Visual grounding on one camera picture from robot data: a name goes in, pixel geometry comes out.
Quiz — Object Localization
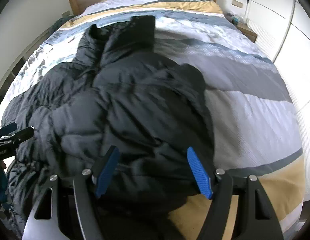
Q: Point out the wall socket plate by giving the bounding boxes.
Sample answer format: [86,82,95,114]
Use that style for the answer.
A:
[62,10,71,17]
[231,0,243,8]

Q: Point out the wooden nightstand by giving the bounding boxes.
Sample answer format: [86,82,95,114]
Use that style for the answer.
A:
[236,22,257,43]

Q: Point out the items on nightstand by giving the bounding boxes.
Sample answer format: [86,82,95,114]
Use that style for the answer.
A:
[224,12,247,25]

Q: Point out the black puffer jacket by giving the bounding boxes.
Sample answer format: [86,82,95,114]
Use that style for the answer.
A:
[1,16,214,239]

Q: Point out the dark green cloth pile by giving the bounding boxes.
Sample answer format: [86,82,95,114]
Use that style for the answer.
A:
[51,15,73,32]

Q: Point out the wall socket plate left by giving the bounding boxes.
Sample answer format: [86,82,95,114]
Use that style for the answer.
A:
[62,10,71,17]

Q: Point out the wall socket plate right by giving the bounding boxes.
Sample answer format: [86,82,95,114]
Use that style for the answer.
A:
[231,0,243,8]

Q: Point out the striped duvet cover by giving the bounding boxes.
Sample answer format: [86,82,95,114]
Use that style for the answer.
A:
[0,0,305,239]

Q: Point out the white wardrobe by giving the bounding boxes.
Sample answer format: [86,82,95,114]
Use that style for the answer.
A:
[246,0,310,201]

